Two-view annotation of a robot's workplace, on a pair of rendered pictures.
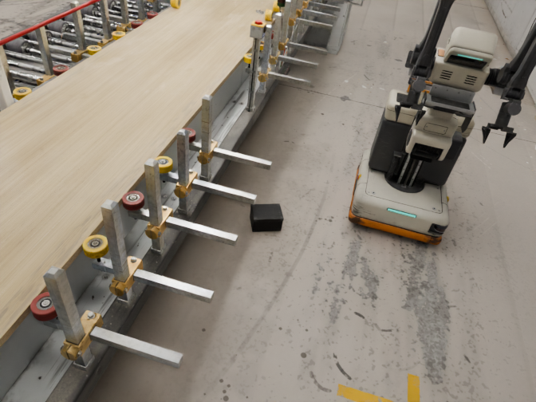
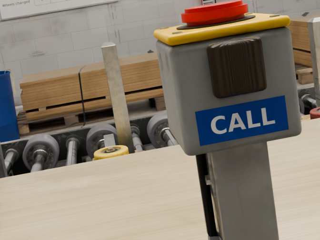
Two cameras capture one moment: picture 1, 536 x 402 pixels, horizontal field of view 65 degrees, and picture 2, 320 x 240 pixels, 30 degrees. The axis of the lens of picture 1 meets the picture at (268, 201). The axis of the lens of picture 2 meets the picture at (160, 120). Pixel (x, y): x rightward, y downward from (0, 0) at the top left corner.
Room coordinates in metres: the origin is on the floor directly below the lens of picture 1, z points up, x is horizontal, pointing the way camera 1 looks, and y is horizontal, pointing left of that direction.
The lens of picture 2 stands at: (2.18, -0.15, 1.25)
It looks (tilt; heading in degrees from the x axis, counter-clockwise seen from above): 12 degrees down; 75
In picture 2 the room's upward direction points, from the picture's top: 9 degrees counter-clockwise
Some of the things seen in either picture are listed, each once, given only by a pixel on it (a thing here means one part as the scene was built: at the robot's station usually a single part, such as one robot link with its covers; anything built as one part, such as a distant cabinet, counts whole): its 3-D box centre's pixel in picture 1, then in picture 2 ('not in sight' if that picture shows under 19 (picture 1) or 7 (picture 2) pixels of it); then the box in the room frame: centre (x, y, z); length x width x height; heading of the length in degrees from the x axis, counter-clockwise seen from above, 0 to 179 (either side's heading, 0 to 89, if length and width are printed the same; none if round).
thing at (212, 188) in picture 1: (206, 187); not in sight; (1.37, 0.27, 0.83); 0.43 x 0.03 x 0.04; 80
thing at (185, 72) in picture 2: (258, 30); (224, 84); (2.32, 0.19, 1.18); 0.07 x 0.07 x 0.08; 80
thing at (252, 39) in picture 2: not in sight; (236, 67); (2.31, 0.15, 1.20); 0.03 x 0.01 x 0.03; 170
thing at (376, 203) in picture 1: (399, 193); not in sight; (2.42, -0.92, 0.16); 0.67 x 0.64 x 0.25; 170
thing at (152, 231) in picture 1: (159, 222); not in sight; (1.12, 0.40, 0.83); 0.14 x 0.06 x 0.05; 170
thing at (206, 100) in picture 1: (206, 143); not in sight; (1.59, 0.32, 0.90); 0.04 x 0.04 x 0.48; 80
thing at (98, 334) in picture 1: (112, 339); not in sight; (0.63, 0.39, 0.82); 0.43 x 0.03 x 0.04; 80
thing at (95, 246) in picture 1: (97, 253); not in sight; (0.91, 0.55, 0.85); 0.08 x 0.08 x 0.11
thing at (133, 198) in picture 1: (134, 207); not in sight; (1.15, 0.50, 0.85); 0.08 x 0.08 x 0.11
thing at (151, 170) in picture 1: (155, 213); not in sight; (1.10, 0.40, 0.90); 0.04 x 0.04 x 0.48; 80
